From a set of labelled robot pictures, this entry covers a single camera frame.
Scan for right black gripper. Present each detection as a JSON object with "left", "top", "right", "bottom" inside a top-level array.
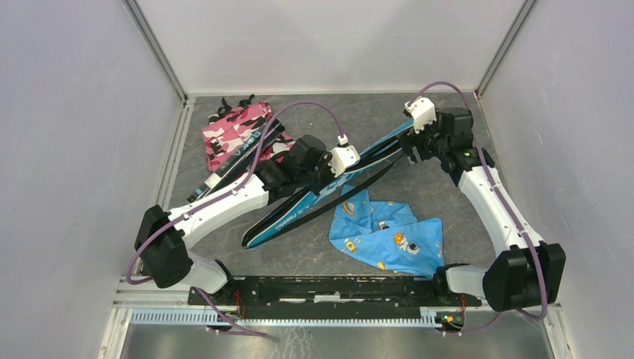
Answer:
[{"left": 397, "top": 109, "right": 449, "bottom": 166}]

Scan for blue sport racket bag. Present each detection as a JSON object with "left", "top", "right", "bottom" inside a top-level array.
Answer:
[{"left": 241, "top": 119, "right": 413, "bottom": 249}]

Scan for black shuttlecock tube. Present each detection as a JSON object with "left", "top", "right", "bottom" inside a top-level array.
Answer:
[{"left": 186, "top": 120, "right": 294, "bottom": 203}]

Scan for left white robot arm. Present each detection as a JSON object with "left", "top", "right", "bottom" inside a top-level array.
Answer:
[{"left": 126, "top": 135, "right": 360, "bottom": 305}]

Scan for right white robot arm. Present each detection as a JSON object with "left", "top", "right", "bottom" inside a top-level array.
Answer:
[{"left": 404, "top": 105, "right": 566, "bottom": 320}]

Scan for pink camouflage shorts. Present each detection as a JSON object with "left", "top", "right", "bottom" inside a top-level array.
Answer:
[{"left": 202, "top": 95, "right": 273, "bottom": 172}]

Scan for blue astronaut print cloth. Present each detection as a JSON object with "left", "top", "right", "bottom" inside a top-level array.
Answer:
[{"left": 328, "top": 189, "right": 445, "bottom": 277}]

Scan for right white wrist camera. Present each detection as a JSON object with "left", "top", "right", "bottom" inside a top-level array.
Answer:
[{"left": 404, "top": 96, "right": 437, "bottom": 133}]

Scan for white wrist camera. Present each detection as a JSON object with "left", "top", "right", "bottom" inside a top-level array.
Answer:
[
  {"left": 404, "top": 96, "right": 437, "bottom": 133},
  {"left": 328, "top": 135, "right": 360, "bottom": 177}
]

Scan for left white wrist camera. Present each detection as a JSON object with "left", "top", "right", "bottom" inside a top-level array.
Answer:
[{"left": 328, "top": 135, "right": 360, "bottom": 177}]

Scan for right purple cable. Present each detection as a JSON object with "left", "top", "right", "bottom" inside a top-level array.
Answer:
[{"left": 413, "top": 80, "right": 550, "bottom": 335}]

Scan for purple cable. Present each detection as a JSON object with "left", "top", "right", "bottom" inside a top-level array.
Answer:
[
  {"left": 413, "top": 80, "right": 550, "bottom": 335},
  {"left": 124, "top": 100, "right": 348, "bottom": 338}
]

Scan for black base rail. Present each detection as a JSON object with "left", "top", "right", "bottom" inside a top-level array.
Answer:
[{"left": 210, "top": 275, "right": 482, "bottom": 328}]

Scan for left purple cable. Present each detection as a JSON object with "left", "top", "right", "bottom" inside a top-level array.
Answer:
[{"left": 124, "top": 100, "right": 348, "bottom": 338}]

